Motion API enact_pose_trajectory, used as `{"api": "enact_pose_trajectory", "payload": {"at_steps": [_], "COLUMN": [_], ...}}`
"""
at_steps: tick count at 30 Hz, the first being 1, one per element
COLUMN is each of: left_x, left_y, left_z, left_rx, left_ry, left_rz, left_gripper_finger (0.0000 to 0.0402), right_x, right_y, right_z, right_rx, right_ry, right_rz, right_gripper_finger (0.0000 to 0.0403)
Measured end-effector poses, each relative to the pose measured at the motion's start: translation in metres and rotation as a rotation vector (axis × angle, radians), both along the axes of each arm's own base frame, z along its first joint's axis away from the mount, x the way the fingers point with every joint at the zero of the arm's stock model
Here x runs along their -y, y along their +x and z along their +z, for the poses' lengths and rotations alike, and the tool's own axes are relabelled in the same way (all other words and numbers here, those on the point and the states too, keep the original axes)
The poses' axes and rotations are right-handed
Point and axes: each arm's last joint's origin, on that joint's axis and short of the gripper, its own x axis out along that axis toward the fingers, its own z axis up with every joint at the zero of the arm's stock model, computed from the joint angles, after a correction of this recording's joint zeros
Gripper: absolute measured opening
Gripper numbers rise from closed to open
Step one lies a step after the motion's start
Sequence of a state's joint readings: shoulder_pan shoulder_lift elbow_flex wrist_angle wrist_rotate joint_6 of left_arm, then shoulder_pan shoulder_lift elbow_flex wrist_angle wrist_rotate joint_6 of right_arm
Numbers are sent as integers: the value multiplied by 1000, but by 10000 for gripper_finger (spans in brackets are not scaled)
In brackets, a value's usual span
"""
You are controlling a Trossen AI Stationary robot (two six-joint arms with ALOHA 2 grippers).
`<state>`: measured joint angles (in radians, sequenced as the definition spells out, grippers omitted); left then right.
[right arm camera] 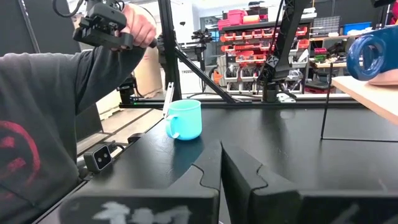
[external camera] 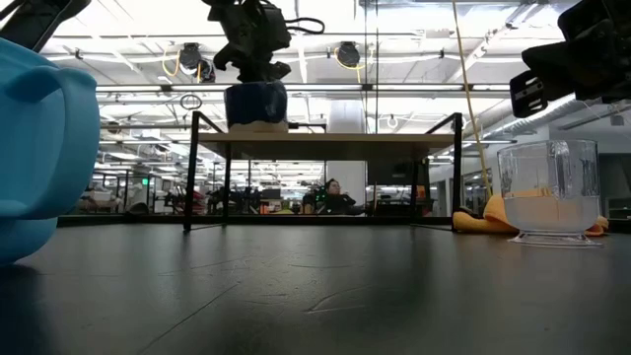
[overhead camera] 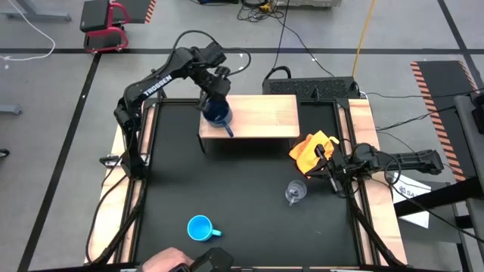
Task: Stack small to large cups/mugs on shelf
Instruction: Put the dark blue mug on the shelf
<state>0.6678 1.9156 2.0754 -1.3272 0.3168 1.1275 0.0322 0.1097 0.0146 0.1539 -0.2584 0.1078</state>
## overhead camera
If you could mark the red and black step cart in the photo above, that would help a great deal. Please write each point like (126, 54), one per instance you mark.
(100, 15)

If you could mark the grey equipment box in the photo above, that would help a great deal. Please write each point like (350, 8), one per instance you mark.
(310, 3)

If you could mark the black rig frame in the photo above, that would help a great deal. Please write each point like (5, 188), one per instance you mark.
(174, 101)

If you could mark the grey metal foot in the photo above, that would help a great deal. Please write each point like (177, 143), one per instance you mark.
(9, 109)

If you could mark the small hazard-striped black mat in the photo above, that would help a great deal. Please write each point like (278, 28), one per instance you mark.
(138, 9)

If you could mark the orange cloth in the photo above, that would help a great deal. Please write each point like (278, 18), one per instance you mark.
(306, 151)

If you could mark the wooden side board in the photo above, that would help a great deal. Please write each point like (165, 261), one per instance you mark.
(363, 121)
(104, 226)

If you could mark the grey metal stand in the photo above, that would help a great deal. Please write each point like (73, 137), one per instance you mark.
(465, 151)

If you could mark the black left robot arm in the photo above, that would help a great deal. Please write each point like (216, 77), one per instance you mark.
(155, 85)

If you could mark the black metal beam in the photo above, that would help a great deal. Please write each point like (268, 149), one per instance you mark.
(446, 196)

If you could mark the black shoe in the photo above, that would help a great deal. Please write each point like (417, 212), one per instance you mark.
(3, 153)

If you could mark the wooden shelf with black legs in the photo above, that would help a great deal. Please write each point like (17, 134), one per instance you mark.
(264, 117)

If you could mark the black box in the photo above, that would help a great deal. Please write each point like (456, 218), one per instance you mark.
(219, 1)

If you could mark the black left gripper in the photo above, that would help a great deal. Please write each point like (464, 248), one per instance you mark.
(217, 85)

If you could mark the black computer case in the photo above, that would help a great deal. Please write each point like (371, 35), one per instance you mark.
(302, 87)

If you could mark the light blue mug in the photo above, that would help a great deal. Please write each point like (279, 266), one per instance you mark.
(200, 227)

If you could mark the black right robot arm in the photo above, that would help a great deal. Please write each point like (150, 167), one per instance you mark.
(412, 160)

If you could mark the large hazard-striped black mat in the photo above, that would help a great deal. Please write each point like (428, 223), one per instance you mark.
(442, 87)

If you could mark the black handheld device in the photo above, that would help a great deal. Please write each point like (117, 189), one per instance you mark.
(213, 260)

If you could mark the grey table leg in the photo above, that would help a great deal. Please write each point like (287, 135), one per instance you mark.
(38, 16)

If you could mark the dark blue mug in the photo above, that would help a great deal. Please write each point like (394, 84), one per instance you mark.
(217, 115)

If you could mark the white printed sheet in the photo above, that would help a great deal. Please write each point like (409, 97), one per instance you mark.
(410, 192)

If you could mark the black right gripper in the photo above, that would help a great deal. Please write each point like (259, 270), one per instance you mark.
(338, 168)

